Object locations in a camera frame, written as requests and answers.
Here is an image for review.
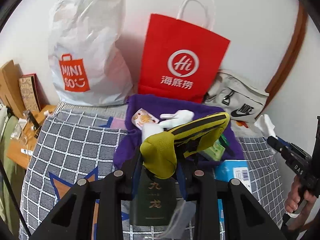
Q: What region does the dark green tin box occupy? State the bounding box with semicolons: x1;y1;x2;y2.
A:
130;166;177;226

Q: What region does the orange felt star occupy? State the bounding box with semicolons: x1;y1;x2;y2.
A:
42;168;133;239

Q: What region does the white Miniso plastic bag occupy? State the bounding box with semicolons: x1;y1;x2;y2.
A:
48;0;133;106

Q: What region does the patterned book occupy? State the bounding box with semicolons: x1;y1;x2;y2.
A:
18;73;41;112

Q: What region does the red Haidilao paper bag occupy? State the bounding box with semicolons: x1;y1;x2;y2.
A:
138;0;230;103

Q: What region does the purple fleece towel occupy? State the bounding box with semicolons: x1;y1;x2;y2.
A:
113;94;245;170

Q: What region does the right hand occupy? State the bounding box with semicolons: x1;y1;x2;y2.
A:
285;176;317;217

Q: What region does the white mesh drawstring bag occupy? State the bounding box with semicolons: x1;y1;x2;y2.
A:
153;200;196;239

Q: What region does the wooden side table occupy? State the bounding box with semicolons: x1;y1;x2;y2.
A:
7;105;56;170

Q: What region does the yellow black pouch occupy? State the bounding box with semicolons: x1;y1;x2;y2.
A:
140;112;230;179

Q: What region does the wooden headboard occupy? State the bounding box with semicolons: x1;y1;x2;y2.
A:
1;60;25;118

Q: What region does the green snack packet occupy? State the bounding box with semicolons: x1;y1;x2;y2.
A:
200;134;229;161

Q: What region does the wooden door frame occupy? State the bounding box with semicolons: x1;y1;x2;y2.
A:
260;2;308;113

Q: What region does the beige Nike waist bag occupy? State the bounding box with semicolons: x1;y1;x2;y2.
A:
204;69;269;122

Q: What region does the grey checkered bed sheet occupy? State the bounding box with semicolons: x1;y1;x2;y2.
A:
19;103;284;239

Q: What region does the blue tissue pack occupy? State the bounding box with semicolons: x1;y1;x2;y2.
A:
214;159;252;223

